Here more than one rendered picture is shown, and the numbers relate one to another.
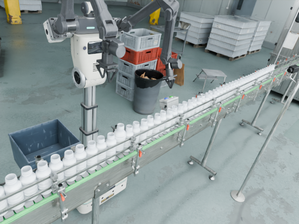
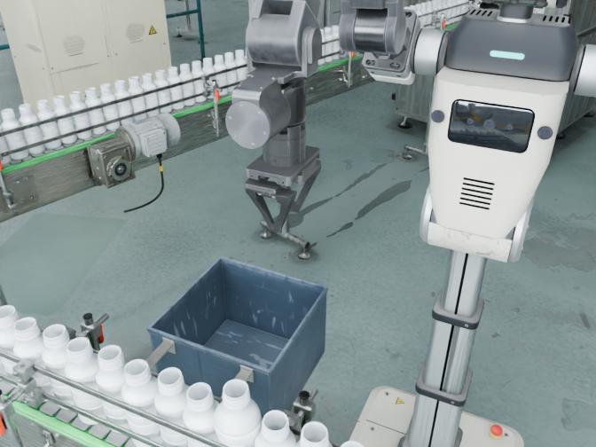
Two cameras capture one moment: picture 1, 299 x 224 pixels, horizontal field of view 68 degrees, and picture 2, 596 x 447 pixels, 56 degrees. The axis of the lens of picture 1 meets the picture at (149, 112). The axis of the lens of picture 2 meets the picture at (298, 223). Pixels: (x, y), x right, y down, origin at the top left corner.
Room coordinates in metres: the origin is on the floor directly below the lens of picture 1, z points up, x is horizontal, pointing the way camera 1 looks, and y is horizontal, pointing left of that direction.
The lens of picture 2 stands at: (0.91, -0.42, 1.81)
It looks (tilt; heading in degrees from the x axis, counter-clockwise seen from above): 32 degrees down; 75
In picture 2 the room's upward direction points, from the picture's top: straight up
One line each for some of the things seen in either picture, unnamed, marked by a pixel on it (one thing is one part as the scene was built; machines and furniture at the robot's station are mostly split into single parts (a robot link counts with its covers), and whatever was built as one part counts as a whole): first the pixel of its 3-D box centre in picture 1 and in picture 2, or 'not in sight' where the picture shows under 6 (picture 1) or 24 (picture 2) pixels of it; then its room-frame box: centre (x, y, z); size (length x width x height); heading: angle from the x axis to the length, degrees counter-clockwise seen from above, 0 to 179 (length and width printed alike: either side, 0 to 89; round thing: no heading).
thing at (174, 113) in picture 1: (172, 116); not in sight; (1.33, -0.16, 1.08); 0.06 x 0.06 x 0.17
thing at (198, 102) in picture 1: (196, 106); not in sight; (1.56, -0.36, 1.08); 0.06 x 0.06 x 0.17
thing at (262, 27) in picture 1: (247, 34); not in sight; (9.19, -3.20, 0.59); 1.25 x 1.03 x 1.17; 141
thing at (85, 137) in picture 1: (88, 146); (435, 427); (1.55, 0.50, 0.49); 0.13 x 0.13 x 0.40; 50
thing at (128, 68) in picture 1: (137, 64); not in sight; (3.75, 0.35, 0.55); 0.61 x 0.41 x 0.22; 147
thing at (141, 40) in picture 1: (140, 38); not in sight; (3.76, 0.35, 1.00); 0.61 x 0.41 x 0.22; 147
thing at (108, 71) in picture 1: (108, 73); (278, 198); (1.06, 0.24, 1.44); 0.07 x 0.07 x 0.09; 51
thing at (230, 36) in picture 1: (231, 37); not in sight; (7.91, -2.26, 0.59); 1.24 x 1.03 x 1.17; 142
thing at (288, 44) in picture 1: (290, 40); not in sight; (4.87, -2.58, 1.22); 0.23 x 0.03 x 0.32; 50
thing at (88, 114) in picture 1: (89, 123); (447, 364); (1.55, 0.50, 0.74); 0.11 x 0.11 x 0.40; 50
